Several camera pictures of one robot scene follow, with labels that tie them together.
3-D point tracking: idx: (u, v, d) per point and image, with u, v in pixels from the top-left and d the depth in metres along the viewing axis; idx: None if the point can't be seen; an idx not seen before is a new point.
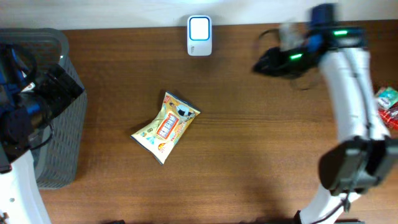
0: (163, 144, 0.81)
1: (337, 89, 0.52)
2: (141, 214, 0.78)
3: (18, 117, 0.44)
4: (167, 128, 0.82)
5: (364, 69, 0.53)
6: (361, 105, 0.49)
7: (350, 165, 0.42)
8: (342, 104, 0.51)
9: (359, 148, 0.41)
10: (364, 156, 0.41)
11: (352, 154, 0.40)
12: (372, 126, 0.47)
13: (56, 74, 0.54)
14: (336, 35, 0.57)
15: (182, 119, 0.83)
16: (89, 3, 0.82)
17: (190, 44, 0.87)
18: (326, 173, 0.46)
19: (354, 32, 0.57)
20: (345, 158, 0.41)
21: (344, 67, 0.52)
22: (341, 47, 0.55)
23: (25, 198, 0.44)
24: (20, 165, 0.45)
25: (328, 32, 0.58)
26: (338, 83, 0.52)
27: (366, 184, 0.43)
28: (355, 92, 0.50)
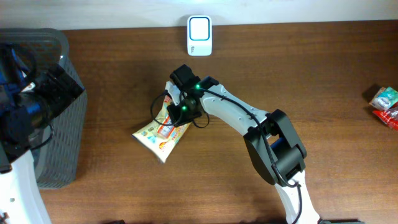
0: (163, 143, 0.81)
1: (224, 116, 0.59)
2: (141, 214, 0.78)
3: (18, 117, 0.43)
4: (167, 129, 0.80)
5: (226, 91, 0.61)
6: (237, 114, 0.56)
7: (264, 152, 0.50)
8: (234, 122, 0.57)
9: (256, 135, 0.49)
10: (265, 137, 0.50)
11: (257, 144, 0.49)
12: (254, 116, 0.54)
13: (57, 74, 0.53)
14: (198, 89, 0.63)
15: None
16: (89, 4, 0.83)
17: (190, 44, 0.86)
18: (266, 177, 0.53)
19: (205, 84, 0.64)
20: (256, 150, 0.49)
21: (214, 99, 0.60)
22: (203, 91, 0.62)
23: (24, 197, 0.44)
24: (20, 165, 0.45)
25: (192, 89, 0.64)
26: (219, 109, 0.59)
27: (292, 156, 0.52)
28: (229, 109, 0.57)
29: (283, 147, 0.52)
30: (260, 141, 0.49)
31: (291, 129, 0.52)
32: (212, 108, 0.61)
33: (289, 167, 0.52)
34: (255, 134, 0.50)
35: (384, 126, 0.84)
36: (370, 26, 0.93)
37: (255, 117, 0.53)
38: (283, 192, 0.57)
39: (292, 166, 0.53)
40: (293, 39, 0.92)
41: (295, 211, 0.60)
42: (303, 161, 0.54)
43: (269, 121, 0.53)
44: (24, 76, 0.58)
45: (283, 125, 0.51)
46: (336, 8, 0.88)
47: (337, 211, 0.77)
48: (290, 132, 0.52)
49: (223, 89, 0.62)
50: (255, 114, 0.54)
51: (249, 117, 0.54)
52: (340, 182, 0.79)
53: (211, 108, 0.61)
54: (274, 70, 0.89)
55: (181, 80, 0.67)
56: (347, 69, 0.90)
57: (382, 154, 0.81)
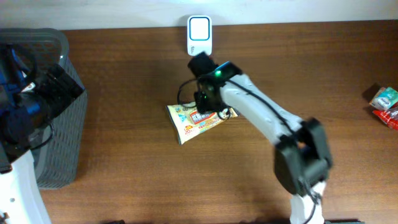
0: (190, 127, 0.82)
1: (247, 112, 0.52)
2: (141, 214, 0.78)
3: (18, 117, 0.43)
4: (200, 116, 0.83)
5: (251, 84, 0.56)
6: (265, 114, 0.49)
7: (293, 163, 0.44)
8: (260, 122, 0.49)
9: (288, 144, 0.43)
10: (297, 148, 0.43)
11: (290, 154, 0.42)
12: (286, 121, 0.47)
13: (56, 74, 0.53)
14: (217, 76, 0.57)
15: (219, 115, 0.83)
16: (89, 4, 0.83)
17: (190, 44, 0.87)
18: (286, 183, 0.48)
19: (227, 72, 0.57)
20: (287, 160, 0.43)
21: (238, 93, 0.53)
22: (224, 81, 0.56)
23: (24, 198, 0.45)
24: (20, 165, 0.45)
25: (210, 76, 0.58)
26: (241, 104, 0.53)
27: (319, 168, 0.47)
28: (256, 109, 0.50)
29: (311, 157, 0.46)
30: (291, 152, 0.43)
31: (324, 140, 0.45)
32: (233, 101, 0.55)
33: (313, 178, 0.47)
34: (286, 144, 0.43)
35: (384, 126, 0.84)
36: (370, 26, 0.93)
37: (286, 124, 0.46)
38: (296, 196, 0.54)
39: (316, 177, 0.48)
40: (293, 39, 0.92)
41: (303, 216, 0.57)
42: (328, 172, 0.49)
43: (303, 129, 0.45)
44: (24, 76, 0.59)
45: (318, 137, 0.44)
46: (335, 7, 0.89)
47: (337, 211, 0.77)
48: (323, 144, 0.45)
49: (250, 82, 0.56)
50: (287, 119, 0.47)
51: (281, 122, 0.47)
52: (340, 182, 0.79)
53: (231, 100, 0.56)
54: (274, 70, 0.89)
55: (200, 68, 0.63)
56: (347, 69, 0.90)
57: (382, 154, 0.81)
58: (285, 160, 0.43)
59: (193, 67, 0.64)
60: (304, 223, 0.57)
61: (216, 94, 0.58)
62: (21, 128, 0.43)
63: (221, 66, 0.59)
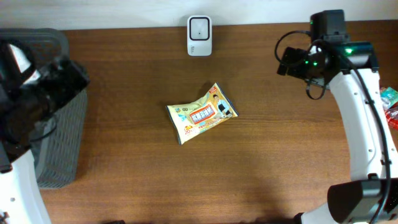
0: (190, 127, 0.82)
1: (353, 122, 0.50)
2: (141, 214, 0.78)
3: (16, 116, 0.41)
4: (200, 116, 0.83)
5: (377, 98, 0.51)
6: (374, 140, 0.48)
7: (369, 203, 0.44)
8: (359, 139, 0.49)
9: (377, 188, 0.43)
10: (382, 196, 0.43)
11: (369, 195, 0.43)
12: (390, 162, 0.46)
13: (62, 65, 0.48)
14: (347, 54, 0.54)
15: (218, 114, 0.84)
16: (89, 4, 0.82)
17: (190, 43, 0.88)
18: (337, 212, 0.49)
19: (360, 51, 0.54)
20: (362, 199, 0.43)
21: (356, 95, 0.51)
22: (350, 67, 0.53)
23: (25, 197, 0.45)
24: (21, 165, 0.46)
25: (341, 51, 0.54)
26: (352, 108, 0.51)
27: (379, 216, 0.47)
28: (369, 128, 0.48)
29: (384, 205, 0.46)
30: (370, 196, 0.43)
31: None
32: (339, 92, 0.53)
33: (365, 219, 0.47)
34: (379, 185, 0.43)
35: None
36: (370, 27, 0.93)
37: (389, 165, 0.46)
38: None
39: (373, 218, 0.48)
40: (293, 39, 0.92)
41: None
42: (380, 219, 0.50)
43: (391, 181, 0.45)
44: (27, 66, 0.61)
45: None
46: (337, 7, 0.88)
47: None
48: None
49: (379, 102, 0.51)
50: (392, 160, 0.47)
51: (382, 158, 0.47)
52: (339, 182, 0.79)
53: (335, 87, 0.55)
54: (275, 70, 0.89)
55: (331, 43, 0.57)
56: None
57: None
58: (359, 197, 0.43)
59: (323, 35, 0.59)
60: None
61: (325, 71, 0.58)
62: (22, 127, 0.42)
63: (358, 43, 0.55)
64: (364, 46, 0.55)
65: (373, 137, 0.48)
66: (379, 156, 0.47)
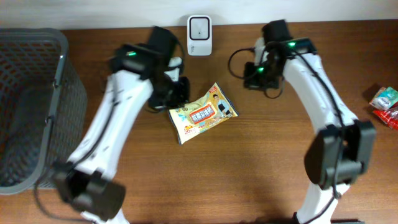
0: (190, 127, 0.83)
1: (306, 93, 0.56)
2: (141, 214, 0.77)
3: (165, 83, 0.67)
4: (199, 116, 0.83)
5: (321, 70, 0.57)
6: (323, 101, 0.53)
7: (333, 154, 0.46)
8: (314, 105, 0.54)
9: (333, 134, 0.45)
10: (340, 141, 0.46)
11: (329, 142, 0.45)
12: (341, 114, 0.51)
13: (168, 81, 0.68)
14: (291, 46, 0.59)
15: (218, 114, 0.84)
16: (89, 4, 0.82)
17: (190, 43, 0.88)
18: (313, 177, 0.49)
19: (301, 45, 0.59)
20: (325, 148, 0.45)
21: (304, 71, 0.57)
22: (295, 53, 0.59)
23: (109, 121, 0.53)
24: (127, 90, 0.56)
25: (284, 45, 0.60)
26: (303, 84, 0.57)
27: (351, 171, 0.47)
28: (318, 93, 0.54)
29: (349, 158, 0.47)
30: (329, 142, 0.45)
31: (370, 147, 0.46)
32: (295, 76, 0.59)
33: (337, 178, 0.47)
34: (333, 132, 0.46)
35: (384, 126, 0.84)
36: (370, 26, 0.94)
37: (341, 116, 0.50)
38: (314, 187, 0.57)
39: (344, 177, 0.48)
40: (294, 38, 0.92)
41: (329, 196, 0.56)
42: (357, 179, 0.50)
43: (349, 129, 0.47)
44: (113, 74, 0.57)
45: (366, 140, 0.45)
46: (337, 5, 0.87)
47: (337, 211, 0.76)
48: (367, 147, 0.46)
49: (323, 73, 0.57)
50: (344, 112, 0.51)
51: (334, 112, 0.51)
52: None
53: (290, 73, 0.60)
54: None
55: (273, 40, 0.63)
56: (347, 68, 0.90)
57: (382, 154, 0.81)
58: (323, 145, 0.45)
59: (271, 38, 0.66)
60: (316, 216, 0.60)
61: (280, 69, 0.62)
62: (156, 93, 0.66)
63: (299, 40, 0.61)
64: (305, 42, 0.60)
65: (321, 99, 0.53)
66: (332, 111, 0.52)
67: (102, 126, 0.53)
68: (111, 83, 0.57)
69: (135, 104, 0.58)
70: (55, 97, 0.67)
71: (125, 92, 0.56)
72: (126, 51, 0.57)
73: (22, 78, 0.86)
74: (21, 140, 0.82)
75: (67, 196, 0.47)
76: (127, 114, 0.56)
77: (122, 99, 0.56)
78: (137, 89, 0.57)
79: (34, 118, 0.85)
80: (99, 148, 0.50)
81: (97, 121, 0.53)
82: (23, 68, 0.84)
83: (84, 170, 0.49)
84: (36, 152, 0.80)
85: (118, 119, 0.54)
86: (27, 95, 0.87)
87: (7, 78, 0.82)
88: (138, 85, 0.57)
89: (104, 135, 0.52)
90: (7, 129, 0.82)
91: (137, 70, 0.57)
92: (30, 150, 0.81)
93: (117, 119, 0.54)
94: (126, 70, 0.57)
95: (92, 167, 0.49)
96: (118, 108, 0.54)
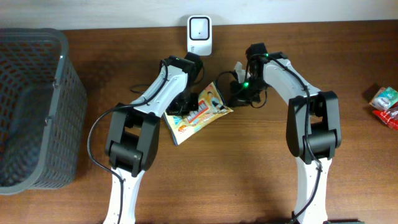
0: (184, 126, 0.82)
1: (280, 84, 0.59)
2: (141, 214, 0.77)
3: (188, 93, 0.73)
4: (193, 114, 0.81)
5: (291, 66, 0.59)
6: (291, 84, 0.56)
7: (303, 122, 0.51)
8: (286, 91, 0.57)
9: (300, 102, 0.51)
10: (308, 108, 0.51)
11: (297, 109, 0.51)
12: (307, 89, 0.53)
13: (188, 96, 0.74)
14: (265, 56, 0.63)
15: (211, 110, 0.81)
16: (89, 4, 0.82)
17: (190, 44, 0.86)
18: (292, 148, 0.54)
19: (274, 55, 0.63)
20: (295, 114, 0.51)
21: (277, 68, 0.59)
22: (270, 58, 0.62)
23: (161, 86, 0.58)
24: (175, 71, 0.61)
25: (260, 56, 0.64)
26: (278, 80, 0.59)
27: (327, 139, 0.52)
28: (288, 79, 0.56)
29: (322, 129, 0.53)
30: (298, 109, 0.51)
31: (336, 114, 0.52)
32: (272, 76, 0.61)
33: (314, 147, 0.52)
34: (301, 101, 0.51)
35: (383, 126, 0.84)
36: (369, 27, 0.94)
37: (308, 90, 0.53)
38: (302, 168, 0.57)
39: (322, 148, 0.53)
40: (293, 39, 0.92)
41: (314, 172, 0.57)
42: (334, 149, 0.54)
43: (319, 99, 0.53)
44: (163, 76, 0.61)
45: (331, 106, 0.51)
46: (336, 7, 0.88)
47: (337, 211, 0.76)
48: (333, 114, 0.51)
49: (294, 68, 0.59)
50: (309, 88, 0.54)
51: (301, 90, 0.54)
52: (339, 182, 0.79)
53: (270, 75, 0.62)
54: None
55: (254, 51, 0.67)
56: (347, 68, 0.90)
57: (382, 154, 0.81)
58: (293, 114, 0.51)
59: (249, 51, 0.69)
60: (306, 204, 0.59)
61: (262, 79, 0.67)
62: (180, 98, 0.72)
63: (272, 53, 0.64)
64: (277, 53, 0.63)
65: (287, 84, 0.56)
66: (298, 89, 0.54)
67: (155, 91, 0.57)
68: (163, 68, 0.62)
69: (177, 89, 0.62)
70: (56, 96, 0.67)
71: (174, 74, 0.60)
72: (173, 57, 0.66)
73: (22, 78, 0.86)
74: (20, 140, 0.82)
75: (119, 132, 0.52)
76: (173, 89, 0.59)
77: (171, 79, 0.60)
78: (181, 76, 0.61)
79: (33, 119, 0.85)
80: (153, 101, 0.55)
81: (150, 89, 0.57)
82: (23, 68, 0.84)
83: (140, 112, 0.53)
84: (36, 152, 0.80)
85: (167, 89, 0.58)
86: (26, 96, 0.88)
87: (6, 79, 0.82)
88: (183, 73, 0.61)
89: (156, 95, 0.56)
90: (7, 129, 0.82)
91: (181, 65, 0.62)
92: (30, 150, 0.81)
93: (166, 89, 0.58)
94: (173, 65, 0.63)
95: (147, 111, 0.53)
96: (167, 84, 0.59)
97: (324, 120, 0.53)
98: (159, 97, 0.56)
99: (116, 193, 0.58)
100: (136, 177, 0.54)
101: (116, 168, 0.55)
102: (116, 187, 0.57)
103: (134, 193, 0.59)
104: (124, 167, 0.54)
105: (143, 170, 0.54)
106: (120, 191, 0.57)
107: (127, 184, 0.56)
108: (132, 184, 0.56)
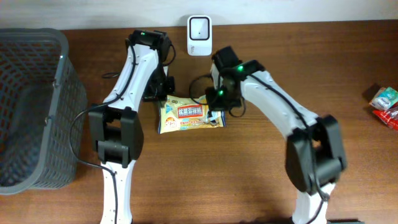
0: (172, 118, 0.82)
1: (266, 106, 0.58)
2: (141, 215, 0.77)
3: (160, 79, 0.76)
4: (186, 111, 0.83)
5: (272, 83, 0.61)
6: (282, 109, 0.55)
7: (306, 158, 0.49)
8: (277, 116, 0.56)
9: (301, 138, 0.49)
10: (310, 142, 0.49)
11: (301, 145, 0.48)
12: (302, 116, 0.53)
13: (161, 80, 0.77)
14: (240, 71, 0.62)
15: (204, 118, 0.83)
16: (89, 3, 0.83)
17: (190, 44, 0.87)
18: (299, 183, 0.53)
19: (249, 67, 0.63)
20: (298, 152, 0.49)
21: (257, 87, 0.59)
22: (246, 74, 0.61)
23: (132, 74, 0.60)
24: (142, 51, 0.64)
25: (234, 71, 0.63)
26: (262, 99, 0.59)
27: (332, 167, 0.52)
28: (273, 100, 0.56)
29: (324, 158, 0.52)
30: (300, 148, 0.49)
31: (337, 140, 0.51)
32: (254, 95, 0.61)
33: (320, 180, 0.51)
34: (300, 137, 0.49)
35: (384, 126, 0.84)
36: (368, 27, 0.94)
37: (303, 117, 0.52)
38: (306, 196, 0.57)
39: (328, 177, 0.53)
40: (293, 39, 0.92)
41: (318, 199, 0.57)
42: (339, 173, 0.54)
43: (316, 127, 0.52)
44: (129, 58, 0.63)
45: (331, 134, 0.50)
46: (335, 7, 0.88)
47: (337, 211, 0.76)
48: (336, 141, 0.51)
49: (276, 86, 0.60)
50: (303, 114, 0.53)
51: (296, 116, 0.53)
52: (340, 182, 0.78)
53: (252, 94, 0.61)
54: (275, 69, 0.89)
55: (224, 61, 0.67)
56: (347, 68, 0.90)
57: (382, 155, 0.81)
58: (296, 152, 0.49)
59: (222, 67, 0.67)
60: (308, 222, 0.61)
61: (236, 91, 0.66)
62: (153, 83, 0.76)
63: (245, 63, 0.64)
64: (249, 63, 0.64)
65: (275, 112, 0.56)
66: (293, 116, 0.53)
67: (126, 80, 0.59)
68: (130, 51, 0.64)
69: (150, 66, 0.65)
70: (55, 96, 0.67)
71: (142, 56, 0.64)
72: (138, 33, 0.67)
73: (22, 78, 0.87)
74: (20, 140, 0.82)
75: (100, 130, 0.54)
76: (145, 71, 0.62)
77: (140, 61, 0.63)
78: (149, 54, 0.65)
79: (33, 119, 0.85)
80: (126, 94, 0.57)
81: (121, 78, 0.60)
82: (23, 68, 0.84)
83: (116, 109, 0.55)
84: (36, 152, 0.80)
85: (138, 74, 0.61)
86: (26, 96, 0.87)
87: (6, 79, 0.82)
88: (151, 51, 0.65)
89: (128, 85, 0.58)
90: (7, 129, 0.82)
91: (148, 43, 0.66)
92: (30, 150, 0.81)
93: (138, 73, 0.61)
94: (140, 43, 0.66)
95: (122, 106, 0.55)
96: (138, 66, 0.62)
97: (324, 148, 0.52)
98: (130, 89, 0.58)
99: (109, 189, 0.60)
100: (127, 167, 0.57)
101: (106, 162, 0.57)
102: (109, 183, 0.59)
103: (127, 186, 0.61)
104: (114, 160, 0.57)
105: (134, 160, 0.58)
106: (114, 185, 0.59)
107: (120, 177, 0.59)
108: (124, 176, 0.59)
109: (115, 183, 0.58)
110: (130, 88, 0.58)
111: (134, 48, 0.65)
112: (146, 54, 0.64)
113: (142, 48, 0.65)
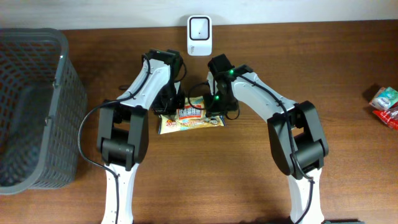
0: (172, 120, 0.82)
1: (252, 100, 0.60)
2: (140, 215, 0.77)
3: (170, 95, 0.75)
4: (186, 112, 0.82)
5: (259, 80, 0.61)
6: (265, 100, 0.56)
7: (286, 139, 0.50)
8: (261, 109, 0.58)
9: (280, 121, 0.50)
10: (288, 124, 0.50)
11: (279, 129, 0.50)
12: (282, 103, 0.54)
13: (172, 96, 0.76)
14: (231, 74, 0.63)
15: (203, 118, 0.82)
16: (89, 4, 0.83)
17: (190, 44, 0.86)
18: (282, 167, 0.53)
19: (239, 70, 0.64)
20: (277, 134, 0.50)
21: (245, 85, 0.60)
22: (236, 74, 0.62)
23: (145, 83, 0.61)
24: (157, 64, 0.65)
25: (226, 74, 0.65)
26: (249, 96, 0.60)
27: (314, 150, 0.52)
28: (258, 95, 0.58)
29: (307, 142, 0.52)
30: (279, 129, 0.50)
31: (317, 124, 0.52)
32: (242, 93, 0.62)
33: (303, 162, 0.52)
34: (278, 120, 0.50)
35: (383, 126, 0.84)
36: (368, 27, 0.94)
37: (282, 104, 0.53)
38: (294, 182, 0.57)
39: (311, 161, 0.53)
40: (294, 39, 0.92)
41: (306, 185, 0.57)
42: (323, 158, 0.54)
43: (296, 111, 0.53)
44: (144, 68, 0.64)
45: (310, 117, 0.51)
46: (334, 7, 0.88)
47: (337, 211, 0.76)
48: (315, 125, 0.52)
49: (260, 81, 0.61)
50: (283, 101, 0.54)
51: (276, 104, 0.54)
52: (340, 182, 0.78)
53: (240, 93, 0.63)
54: (275, 70, 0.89)
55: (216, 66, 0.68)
56: (347, 68, 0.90)
57: (382, 154, 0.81)
58: (276, 134, 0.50)
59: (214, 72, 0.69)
60: (302, 214, 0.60)
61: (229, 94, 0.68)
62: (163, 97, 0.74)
63: (236, 68, 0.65)
64: (240, 67, 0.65)
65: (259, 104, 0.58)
66: (274, 103, 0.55)
67: (139, 85, 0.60)
68: (145, 62, 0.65)
69: (161, 81, 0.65)
70: (55, 96, 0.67)
71: (157, 68, 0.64)
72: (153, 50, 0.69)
73: (22, 78, 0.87)
74: (20, 140, 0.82)
75: (107, 126, 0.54)
76: (157, 83, 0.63)
77: (155, 71, 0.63)
78: (163, 68, 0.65)
79: (33, 119, 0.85)
80: (138, 94, 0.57)
81: (135, 82, 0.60)
82: (23, 68, 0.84)
83: (127, 107, 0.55)
84: (36, 152, 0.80)
85: (151, 83, 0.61)
86: (26, 96, 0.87)
87: (6, 79, 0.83)
88: (165, 65, 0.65)
89: (142, 88, 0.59)
90: (7, 129, 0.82)
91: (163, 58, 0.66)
92: (30, 150, 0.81)
93: (151, 83, 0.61)
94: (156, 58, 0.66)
95: (135, 104, 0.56)
96: (151, 77, 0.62)
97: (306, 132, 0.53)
98: (142, 92, 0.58)
99: (112, 190, 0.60)
100: (130, 170, 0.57)
101: (109, 164, 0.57)
102: (111, 184, 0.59)
103: (129, 188, 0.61)
104: (117, 163, 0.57)
105: (137, 163, 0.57)
106: (116, 187, 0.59)
107: (122, 179, 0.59)
108: (127, 178, 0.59)
109: (117, 186, 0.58)
110: (142, 91, 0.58)
111: (150, 61, 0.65)
112: (160, 67, 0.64)
113: (158, 61, 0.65)
